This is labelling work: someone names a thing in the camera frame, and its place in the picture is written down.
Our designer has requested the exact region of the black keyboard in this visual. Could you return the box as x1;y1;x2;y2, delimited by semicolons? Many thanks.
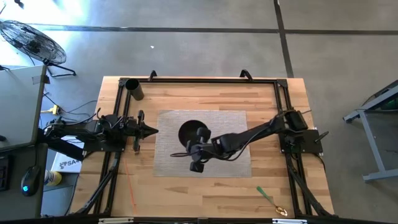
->
0;155;13;192

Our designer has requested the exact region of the dark grey desk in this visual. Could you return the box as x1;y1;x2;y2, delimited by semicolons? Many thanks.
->
0;142;49;220

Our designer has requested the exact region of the black floor fan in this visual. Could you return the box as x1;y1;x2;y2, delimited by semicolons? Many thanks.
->
0;19;77;78

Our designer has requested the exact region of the black computer mouse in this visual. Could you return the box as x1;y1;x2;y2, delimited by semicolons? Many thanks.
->
21;164;42;197

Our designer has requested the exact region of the black diagonal beam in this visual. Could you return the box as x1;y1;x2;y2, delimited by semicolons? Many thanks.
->
37;128;85;161

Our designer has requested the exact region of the grey metal table frame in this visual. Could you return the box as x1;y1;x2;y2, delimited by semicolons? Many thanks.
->
343;79;398;183

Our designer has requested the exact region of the white printed cardboard box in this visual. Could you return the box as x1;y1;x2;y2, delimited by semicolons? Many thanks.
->
50;136;85;174

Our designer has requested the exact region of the black floor cable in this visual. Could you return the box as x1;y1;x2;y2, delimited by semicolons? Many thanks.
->
43;92;99;116

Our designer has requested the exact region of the yellow white canister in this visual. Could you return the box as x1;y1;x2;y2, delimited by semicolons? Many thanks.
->
43;169;63;187

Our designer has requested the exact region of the grey woven placemat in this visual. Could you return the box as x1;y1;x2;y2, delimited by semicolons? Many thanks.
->
152;109;252;178

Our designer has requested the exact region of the white bracket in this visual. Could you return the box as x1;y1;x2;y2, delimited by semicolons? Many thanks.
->
272;218;308;224
98;217;134;224

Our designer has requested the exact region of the light grey desk top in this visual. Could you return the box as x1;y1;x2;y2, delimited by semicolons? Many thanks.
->
0;64;47;153

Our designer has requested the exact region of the black round bowl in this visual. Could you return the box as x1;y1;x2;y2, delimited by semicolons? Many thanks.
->
178;119;209;147

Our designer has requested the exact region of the black cylindrical cup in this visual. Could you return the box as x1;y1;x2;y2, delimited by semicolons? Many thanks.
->
124;78;145;101

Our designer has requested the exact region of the black aluminium table frame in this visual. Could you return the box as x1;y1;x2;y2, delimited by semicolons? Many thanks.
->
70;77;338;218

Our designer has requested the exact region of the long-handled gold spoon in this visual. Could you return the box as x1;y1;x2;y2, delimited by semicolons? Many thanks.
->
256;185;288;217

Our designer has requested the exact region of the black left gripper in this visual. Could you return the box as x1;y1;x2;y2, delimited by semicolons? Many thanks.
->
126;109;159;156

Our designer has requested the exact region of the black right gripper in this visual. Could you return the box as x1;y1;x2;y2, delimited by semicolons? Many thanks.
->
186;126;222;174

